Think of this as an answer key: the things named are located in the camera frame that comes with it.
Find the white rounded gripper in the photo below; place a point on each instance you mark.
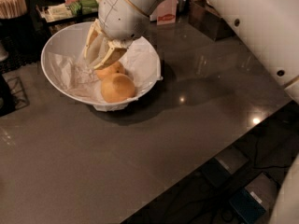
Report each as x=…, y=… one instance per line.
x=121, y=18

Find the orange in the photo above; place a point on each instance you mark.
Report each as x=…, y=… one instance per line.
x=117, y=88
x=116, y=67

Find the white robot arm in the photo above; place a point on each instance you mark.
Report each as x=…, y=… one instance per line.
x=269, y=28

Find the white paper bowl liner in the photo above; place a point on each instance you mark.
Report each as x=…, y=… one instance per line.
x=143, y=62

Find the white slanted bowl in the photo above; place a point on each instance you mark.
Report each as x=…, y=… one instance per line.
x=62, y=44

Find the tray of tea bags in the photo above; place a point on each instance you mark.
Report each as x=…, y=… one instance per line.
x=67, y=9

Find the cup of wooden stirrers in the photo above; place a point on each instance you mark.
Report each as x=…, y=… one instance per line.
x=10, y=9

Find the far grey floor box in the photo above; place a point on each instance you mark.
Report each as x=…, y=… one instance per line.
x=222, y=166

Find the grey floor box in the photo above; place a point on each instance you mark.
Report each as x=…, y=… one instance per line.
x=255, y=200
x=222, y=166

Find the near grey floor box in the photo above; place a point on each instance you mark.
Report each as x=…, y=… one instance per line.
x=255, y=200

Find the steel pedestal box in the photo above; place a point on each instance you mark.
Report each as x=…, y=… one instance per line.
x=208, y=21

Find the black wire rack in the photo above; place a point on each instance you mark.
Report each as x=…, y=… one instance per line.
x=13, y=96

